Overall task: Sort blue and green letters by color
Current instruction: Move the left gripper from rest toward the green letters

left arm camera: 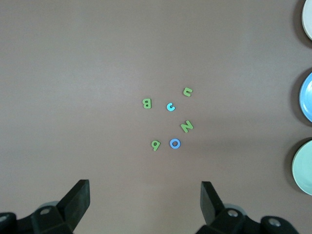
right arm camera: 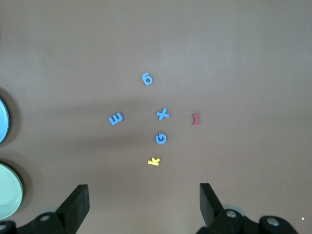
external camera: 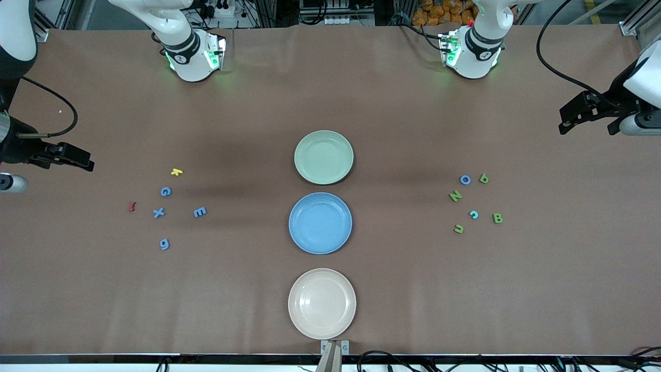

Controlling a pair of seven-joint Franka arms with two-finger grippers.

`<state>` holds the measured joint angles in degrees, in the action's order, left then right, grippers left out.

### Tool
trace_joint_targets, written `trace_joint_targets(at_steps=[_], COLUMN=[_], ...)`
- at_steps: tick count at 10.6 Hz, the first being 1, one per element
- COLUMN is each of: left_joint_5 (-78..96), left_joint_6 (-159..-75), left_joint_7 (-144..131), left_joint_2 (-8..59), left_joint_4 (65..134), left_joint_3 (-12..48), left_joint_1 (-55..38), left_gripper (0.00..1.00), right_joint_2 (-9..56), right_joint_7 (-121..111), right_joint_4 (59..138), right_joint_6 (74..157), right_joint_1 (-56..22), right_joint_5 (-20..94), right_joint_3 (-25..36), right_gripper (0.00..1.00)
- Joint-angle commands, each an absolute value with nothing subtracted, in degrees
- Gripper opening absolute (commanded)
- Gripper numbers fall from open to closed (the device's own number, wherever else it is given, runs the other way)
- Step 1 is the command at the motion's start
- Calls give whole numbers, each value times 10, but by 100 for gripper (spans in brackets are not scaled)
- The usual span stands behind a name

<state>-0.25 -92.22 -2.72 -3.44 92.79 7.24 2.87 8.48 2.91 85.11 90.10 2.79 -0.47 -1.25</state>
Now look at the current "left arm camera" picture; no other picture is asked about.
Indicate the green foam letter N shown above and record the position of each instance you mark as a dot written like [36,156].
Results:
[186,126]

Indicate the pale green round plate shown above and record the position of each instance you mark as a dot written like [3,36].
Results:
[304,168]

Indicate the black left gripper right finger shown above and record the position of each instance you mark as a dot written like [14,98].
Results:
[209,202]

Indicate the green foam letter u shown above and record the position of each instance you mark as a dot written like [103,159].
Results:
[187,93]

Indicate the blue round plate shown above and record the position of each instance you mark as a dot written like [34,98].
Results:
[306,98]

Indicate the cyan foam letter c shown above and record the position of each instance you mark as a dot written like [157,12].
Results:
[168,106]

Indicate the beige round plate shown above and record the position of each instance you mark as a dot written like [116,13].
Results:
[308,17]

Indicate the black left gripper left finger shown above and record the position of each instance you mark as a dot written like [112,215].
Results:
[75,202]

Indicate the blue foam letter O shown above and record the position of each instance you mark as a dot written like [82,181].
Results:
[170,143]

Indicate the green foam letter b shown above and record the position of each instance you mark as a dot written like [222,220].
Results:
[155,145]
[147,103]

